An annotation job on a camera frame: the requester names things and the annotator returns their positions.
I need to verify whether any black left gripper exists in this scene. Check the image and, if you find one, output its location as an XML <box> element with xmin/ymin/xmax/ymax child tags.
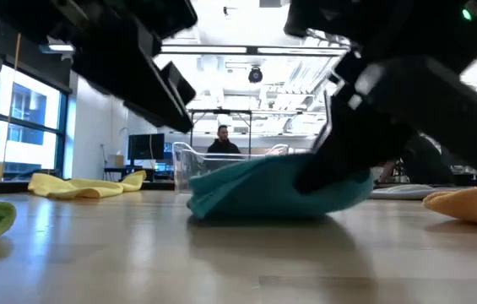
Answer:
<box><xmin>71</xmin><ymin>28</ymin><xmax>198</xmax><ymax>134</ymax></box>

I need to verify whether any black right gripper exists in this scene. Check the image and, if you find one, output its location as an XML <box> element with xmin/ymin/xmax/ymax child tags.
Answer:
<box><xmin>296</xmin><ymin>53</ymin><xmax>477</xmax><ymax>194</ymax></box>

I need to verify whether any grey microfiber towel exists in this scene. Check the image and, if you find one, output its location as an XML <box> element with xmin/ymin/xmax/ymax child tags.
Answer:
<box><xmin>368</xmin><ymin>183</ymin><xmax>463</xmax><ymax>201</ymax></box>

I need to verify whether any teal microfiber towel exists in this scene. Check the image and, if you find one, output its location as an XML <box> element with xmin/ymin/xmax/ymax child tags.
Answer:
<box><xmin>187</xmin><ymin>152</ymin><xmax>375</xmax><ymax>220</ymax></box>

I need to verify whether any orange microfiber towel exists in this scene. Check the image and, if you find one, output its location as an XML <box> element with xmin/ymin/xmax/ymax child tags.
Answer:
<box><xmin>422</xmin><ymin>183</ymin><xmax>477</xmax><ymax>229</ymax></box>

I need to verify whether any yellow microfiber towel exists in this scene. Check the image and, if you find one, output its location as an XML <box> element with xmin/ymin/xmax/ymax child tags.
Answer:
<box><xmin>27</xmin><ymin>169</ymin><xmax>148</xmax><ymax>201</ymax></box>

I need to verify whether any black computer monitor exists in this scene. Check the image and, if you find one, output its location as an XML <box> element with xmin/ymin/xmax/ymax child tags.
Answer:
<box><xmin>127</xmin><ymin>133</ymin><xmax>165</xmax><ymax>162</ymax></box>

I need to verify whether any person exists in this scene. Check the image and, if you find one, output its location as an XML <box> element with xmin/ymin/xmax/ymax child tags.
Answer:
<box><xmin>378</xmin><ymin>134</ymin><xmax>455</xmax><ymax>187</ymax></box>
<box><xmin>206</xmin><ymin>123</ymin><xmax>241</xmax><ymax>155</ymax></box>

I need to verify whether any clear plastic bin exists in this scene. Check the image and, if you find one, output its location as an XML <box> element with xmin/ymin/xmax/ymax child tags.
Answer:
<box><xmin>171</xmin><ymin>140</ymin><xmax>290</xmax><ymax>193</ymax></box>

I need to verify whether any black overhead crossbar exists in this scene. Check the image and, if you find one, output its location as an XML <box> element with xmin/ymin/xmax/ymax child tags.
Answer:
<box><xmin>159</xmin><ymin>43</ymin><xmax>477</xmax><ymax>58</ymax></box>

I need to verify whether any large black-framed window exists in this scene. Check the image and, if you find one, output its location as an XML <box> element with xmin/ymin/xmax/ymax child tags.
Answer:
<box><xmin>0</xmin><ymin>62</ymin><xmax>68</xmax><ymax>181</ymax></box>

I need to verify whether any black background rig frame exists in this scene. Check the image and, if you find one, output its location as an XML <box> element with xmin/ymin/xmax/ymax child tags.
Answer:
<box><xmin>187</xmin><ymin>108</ymin><xmax>253</xmax><ymax>155</ymax></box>

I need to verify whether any black overhead camera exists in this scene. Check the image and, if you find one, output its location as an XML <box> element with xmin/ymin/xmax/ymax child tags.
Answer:
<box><xmin>247</xmin><ymin>65</ymin><xmax>264</xmax><ymax>84</ymax></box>

